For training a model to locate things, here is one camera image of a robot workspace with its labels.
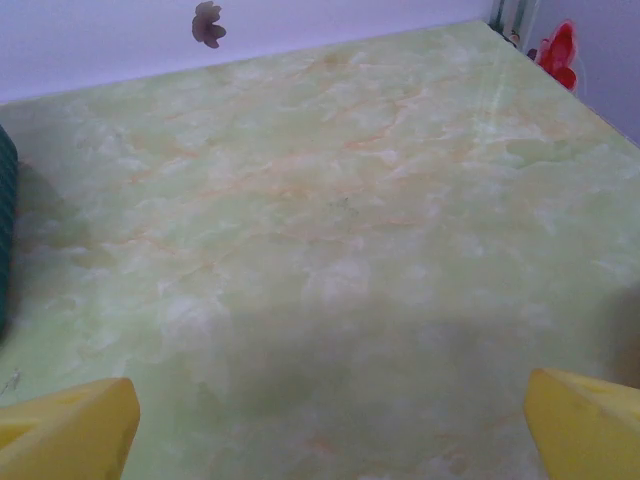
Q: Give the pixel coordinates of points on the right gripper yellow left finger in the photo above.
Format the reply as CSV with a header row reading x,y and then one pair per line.
x,y
65,435

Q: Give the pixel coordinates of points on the aluminium frame post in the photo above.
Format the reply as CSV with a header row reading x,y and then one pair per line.
x,y
520,20

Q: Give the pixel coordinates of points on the teal plastic bin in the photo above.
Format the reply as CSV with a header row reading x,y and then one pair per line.
x,y
7,225

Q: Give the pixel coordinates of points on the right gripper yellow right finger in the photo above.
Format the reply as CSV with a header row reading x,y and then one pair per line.
x,y
590,435

